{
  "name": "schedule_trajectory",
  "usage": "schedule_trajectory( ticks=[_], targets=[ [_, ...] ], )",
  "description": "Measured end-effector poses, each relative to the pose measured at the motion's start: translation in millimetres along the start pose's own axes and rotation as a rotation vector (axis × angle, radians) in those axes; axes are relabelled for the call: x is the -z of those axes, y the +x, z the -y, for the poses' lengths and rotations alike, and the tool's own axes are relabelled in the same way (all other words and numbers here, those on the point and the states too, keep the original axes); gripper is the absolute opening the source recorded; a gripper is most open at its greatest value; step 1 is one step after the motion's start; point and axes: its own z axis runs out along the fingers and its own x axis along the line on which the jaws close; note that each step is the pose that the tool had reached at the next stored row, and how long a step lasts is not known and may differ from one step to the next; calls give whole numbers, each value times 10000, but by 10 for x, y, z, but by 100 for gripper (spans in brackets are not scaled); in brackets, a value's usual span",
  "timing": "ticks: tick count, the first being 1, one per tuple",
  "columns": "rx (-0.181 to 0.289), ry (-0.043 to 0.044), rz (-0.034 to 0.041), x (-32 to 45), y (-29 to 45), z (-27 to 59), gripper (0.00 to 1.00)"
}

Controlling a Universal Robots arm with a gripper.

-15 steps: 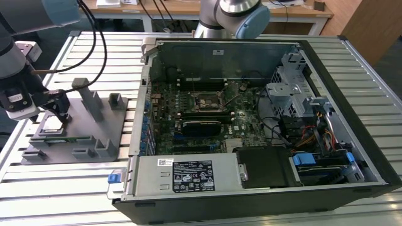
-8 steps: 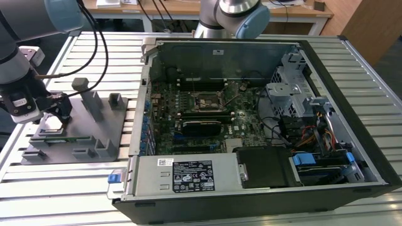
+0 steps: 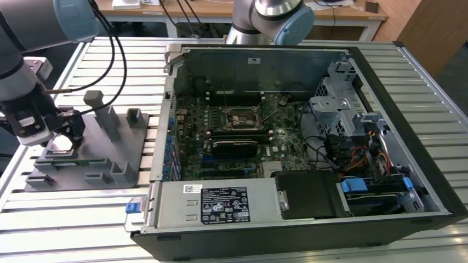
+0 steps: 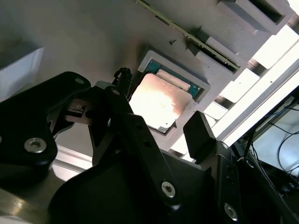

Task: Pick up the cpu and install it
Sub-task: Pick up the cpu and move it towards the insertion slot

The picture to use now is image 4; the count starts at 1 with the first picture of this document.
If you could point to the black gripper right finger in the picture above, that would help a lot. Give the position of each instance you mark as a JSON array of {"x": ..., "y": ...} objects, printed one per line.
[{"x": 198, "y": 137}]

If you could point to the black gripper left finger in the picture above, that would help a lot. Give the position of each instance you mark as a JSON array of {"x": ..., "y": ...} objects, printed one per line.
[{"x": 28, "y": 116}]

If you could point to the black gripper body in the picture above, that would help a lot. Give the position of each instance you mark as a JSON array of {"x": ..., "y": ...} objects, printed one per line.
[{"x": 105, "y": 198}]

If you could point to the silver CPU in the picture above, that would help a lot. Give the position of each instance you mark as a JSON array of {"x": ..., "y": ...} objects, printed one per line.
[{"x": 158, "y": 102}]

